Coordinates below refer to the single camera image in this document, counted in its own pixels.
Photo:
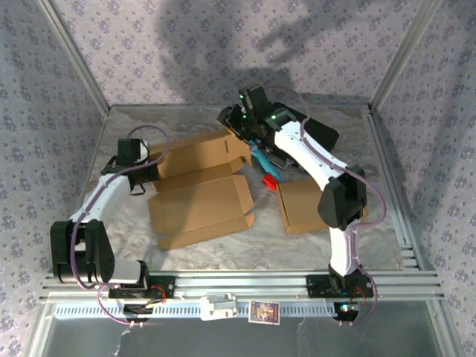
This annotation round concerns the brown cardboard box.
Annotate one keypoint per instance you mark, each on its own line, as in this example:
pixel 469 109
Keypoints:
pixel 297 208
pixel 201 208

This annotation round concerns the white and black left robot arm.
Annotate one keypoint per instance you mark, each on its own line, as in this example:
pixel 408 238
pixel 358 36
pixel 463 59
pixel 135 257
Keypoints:
pixel 102 197

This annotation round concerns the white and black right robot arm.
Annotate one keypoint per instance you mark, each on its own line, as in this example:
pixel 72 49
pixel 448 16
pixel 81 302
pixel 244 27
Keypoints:
pixel 308 156

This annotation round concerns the blue tube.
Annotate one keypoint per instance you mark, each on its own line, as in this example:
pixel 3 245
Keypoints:
pixel 266 165

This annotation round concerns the small red cap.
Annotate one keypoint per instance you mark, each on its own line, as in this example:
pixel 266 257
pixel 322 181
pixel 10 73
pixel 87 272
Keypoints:
pixel 270 182

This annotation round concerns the black hard case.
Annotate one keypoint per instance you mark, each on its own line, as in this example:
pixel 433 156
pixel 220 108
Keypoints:
pixel 321 134

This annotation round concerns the black left controller board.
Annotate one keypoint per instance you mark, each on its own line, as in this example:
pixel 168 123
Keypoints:
pixel 135 309

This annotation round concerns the black controller board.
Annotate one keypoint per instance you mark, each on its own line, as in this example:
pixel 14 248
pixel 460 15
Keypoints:
pixel 135 309
pixel 347 314

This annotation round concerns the colourful printed card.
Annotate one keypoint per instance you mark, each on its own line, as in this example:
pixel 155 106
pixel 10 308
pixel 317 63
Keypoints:
pixel 264 312

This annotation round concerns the black right controller board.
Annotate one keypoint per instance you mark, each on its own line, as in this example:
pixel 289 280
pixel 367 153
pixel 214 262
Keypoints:
pixel 347 314

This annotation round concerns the aluminium frame post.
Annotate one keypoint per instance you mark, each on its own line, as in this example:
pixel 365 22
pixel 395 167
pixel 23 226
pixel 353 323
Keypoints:
pixel 404 56
pixel 75 56

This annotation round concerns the aluminium side rail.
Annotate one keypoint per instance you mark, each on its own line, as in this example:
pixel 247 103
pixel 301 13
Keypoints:
pixel 385 156

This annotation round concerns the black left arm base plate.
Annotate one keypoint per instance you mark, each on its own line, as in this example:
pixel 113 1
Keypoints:
pixel 167 288

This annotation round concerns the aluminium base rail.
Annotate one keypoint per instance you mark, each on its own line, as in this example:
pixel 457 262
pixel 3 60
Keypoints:
pixel 241 282

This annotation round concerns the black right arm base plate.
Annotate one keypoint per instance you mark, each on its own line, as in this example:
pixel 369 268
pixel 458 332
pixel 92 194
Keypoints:
pixel 316 286

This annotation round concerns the white plastic bracket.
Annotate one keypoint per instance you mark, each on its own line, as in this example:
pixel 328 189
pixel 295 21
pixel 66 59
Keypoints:
pixel 215 308

